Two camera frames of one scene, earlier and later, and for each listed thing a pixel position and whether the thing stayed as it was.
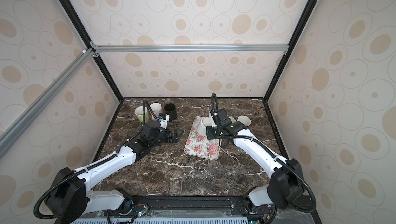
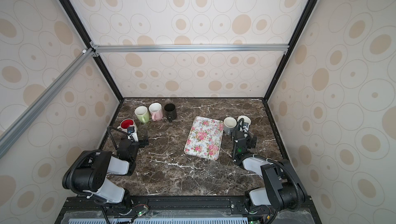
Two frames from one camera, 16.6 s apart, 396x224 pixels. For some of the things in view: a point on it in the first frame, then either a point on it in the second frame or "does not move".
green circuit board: (143, 212) does not move
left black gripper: (176, 138) -> (145, 140)
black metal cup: (170, 109) does not move
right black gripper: (209, 136) -> (252, 144)
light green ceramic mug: (138, 112) does not move
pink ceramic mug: (156, 108) does not move
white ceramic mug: (200, 124) -> (126, 123)
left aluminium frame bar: (9, 136) does not move
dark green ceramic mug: (245, 120) does not move
